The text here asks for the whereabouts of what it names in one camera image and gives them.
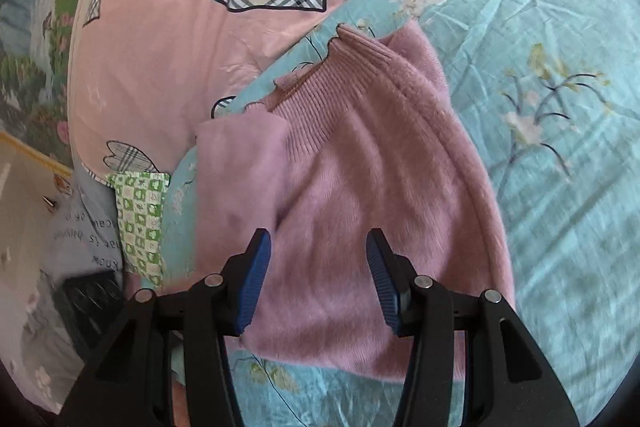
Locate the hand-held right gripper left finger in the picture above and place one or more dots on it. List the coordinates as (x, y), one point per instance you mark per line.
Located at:
(252, 277)

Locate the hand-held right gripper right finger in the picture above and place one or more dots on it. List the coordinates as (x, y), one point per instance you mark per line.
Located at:
(382, 277)

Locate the pink knitted sweater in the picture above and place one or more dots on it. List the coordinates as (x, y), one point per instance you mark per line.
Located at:
(360, 187)

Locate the green checkered pillow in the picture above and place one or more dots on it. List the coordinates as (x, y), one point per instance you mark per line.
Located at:
(142, 222)

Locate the dark ribbed object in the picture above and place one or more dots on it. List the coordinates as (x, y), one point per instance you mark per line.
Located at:
(90, 307)

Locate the grey pillow with lettering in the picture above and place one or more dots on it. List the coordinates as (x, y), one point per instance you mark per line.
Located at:
(85, 227)

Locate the white floral cloth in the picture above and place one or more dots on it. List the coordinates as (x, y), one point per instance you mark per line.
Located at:
(30, 347)

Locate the blue floral bedsheet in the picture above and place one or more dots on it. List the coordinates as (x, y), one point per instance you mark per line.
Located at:
(550, 82)

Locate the pink quilt with plaid hearts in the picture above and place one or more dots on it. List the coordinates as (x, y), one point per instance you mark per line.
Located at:
(165, 32)

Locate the landscape wall poster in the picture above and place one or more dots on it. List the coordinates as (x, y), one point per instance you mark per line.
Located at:
(35, 57)

